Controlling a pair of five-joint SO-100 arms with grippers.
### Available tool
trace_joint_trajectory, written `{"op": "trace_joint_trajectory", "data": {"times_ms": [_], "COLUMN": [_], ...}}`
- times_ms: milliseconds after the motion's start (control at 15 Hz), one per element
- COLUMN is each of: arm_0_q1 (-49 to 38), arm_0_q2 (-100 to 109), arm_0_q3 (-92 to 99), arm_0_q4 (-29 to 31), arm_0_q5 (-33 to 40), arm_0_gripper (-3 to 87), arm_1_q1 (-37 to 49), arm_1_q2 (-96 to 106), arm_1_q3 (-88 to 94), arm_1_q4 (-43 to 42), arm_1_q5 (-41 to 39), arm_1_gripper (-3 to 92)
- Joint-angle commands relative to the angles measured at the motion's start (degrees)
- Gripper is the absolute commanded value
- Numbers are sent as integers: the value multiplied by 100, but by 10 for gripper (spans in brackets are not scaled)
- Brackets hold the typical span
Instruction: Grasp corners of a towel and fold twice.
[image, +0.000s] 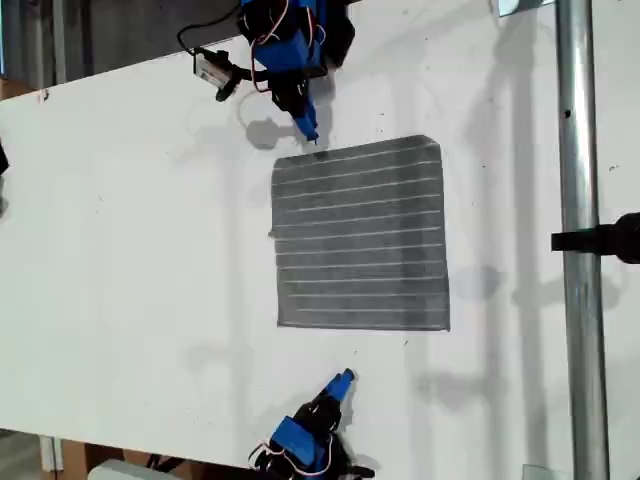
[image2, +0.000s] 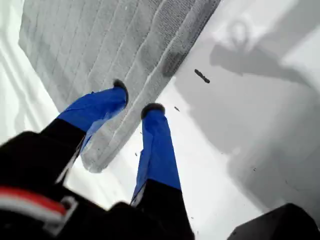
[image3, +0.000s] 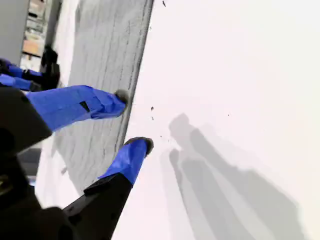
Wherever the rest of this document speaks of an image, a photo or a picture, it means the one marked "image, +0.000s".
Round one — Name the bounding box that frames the steel post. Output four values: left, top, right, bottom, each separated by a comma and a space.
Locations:
553, 0, 612, 480

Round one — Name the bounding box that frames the black clamp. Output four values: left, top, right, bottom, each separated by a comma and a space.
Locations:
550, 211, 640, 266

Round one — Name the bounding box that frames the white box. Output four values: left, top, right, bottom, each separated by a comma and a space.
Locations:
87, 458, 151, 480

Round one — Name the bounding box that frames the white table bracket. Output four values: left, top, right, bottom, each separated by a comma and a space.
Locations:
38, 435, 64, 472

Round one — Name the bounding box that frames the camera black cable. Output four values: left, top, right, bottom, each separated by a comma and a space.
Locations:
177, 10, 247, 57

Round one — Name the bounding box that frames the grey striped towel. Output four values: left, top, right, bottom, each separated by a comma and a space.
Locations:
268, 133, 452, 333

